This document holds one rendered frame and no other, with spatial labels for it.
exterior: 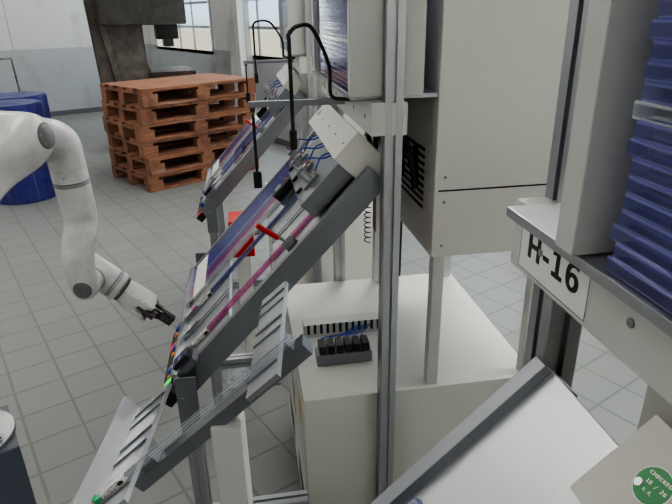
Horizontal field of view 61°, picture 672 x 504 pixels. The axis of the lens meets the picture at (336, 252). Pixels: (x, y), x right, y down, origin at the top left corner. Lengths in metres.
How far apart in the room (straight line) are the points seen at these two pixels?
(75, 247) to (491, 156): 1.06
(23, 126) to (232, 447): 0.80
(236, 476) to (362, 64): 0.88
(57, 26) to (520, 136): 10.25
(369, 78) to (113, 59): 6.46
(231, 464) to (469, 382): 0.71
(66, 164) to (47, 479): 1.30
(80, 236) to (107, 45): 6.04
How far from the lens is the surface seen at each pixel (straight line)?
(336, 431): 1.62
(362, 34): 1.23
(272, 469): 2.27
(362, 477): 1.74
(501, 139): 1.38
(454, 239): 1.41
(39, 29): 11.17
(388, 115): 1.23
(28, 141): 1.39
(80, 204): 1.61
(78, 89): 11.30
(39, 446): 2.64
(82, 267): 1.61
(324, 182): 1.32
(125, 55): 7.61
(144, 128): 5.66
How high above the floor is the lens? 1.55
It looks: 23 degrees down
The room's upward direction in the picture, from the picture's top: 1 degrees counter-clockwise
